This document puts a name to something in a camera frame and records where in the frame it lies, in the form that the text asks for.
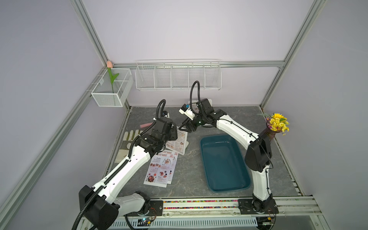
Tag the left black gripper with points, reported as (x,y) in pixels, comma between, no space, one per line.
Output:
(173,132)

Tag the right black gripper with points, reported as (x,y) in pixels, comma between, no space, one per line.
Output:
(187,122)

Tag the white menu holder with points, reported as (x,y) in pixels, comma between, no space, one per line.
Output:
(205,103)
(179,142)

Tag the red special menu sheet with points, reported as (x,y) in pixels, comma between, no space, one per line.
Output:
(171,158)

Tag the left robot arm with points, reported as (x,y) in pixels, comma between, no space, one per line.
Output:
(100,203)

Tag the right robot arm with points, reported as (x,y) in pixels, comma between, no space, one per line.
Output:
(258,155)

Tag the purple pink toy trowel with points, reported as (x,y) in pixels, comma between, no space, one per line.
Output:
(145,125)

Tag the white green work glove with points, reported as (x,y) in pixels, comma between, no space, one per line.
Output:
(126,142)

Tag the teal plastic tray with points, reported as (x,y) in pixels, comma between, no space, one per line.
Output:
(224,165)

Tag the dark purple vase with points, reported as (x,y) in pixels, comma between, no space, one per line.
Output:
(268,133)

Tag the yellow flower bouquet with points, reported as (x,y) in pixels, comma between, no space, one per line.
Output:
(276,122)

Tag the pink artificial tulip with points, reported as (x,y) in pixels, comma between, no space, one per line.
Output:
(112,76)

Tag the white ventilation grille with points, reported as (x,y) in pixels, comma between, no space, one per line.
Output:
(197,223)

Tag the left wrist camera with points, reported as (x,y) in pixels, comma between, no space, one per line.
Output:
(165,114)

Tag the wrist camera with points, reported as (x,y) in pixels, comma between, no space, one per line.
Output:
(165,114)
(185,110)

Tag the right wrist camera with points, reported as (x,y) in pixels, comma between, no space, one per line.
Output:
(185,110)

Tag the white wire wall shelf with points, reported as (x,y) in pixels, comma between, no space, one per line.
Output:
(178,74)

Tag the white mesh wall basket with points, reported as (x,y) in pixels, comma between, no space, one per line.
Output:
(102,91)

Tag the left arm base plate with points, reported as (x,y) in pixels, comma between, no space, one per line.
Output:
(153,208)

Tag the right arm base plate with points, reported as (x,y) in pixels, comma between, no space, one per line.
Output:
(250,206)

